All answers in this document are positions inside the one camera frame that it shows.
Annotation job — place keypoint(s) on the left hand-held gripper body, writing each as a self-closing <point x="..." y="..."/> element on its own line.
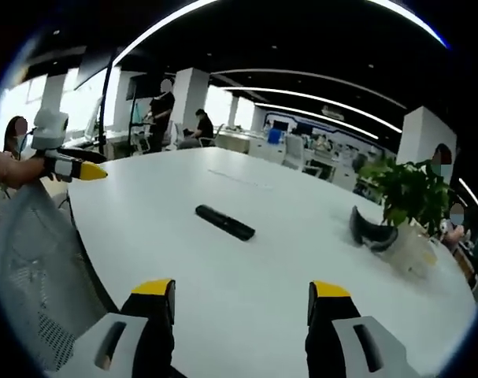
<point x="49" y="130"/>

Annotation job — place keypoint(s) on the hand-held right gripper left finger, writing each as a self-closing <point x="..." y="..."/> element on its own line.
<point x="122" y="338"/>

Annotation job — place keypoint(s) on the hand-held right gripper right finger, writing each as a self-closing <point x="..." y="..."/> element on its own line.
<point x="354" y="334"/>

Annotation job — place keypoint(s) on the black remote control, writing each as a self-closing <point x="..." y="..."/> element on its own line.
<point x="225" y="222"/>

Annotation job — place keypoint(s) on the person's left hand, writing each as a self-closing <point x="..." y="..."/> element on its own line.
<point x="16" y="171"/>

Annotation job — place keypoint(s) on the black pole stand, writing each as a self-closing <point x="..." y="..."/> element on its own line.
<point x="104" y="106"/>

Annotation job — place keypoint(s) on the black and grey headset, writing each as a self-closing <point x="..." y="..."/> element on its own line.
<point x="370" y="232"/>

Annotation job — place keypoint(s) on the grey mesh office chair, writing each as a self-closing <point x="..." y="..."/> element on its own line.
<point x="35" y="275"/>

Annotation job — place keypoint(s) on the green potted plant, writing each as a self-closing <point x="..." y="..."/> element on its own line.
<point x="410" y="208"/>

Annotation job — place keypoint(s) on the white office chair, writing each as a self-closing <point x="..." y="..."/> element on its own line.
<point x="295" y="151"/>

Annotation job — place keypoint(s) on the blue storage box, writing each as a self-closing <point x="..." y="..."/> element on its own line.
<point x="275" y="138"/>

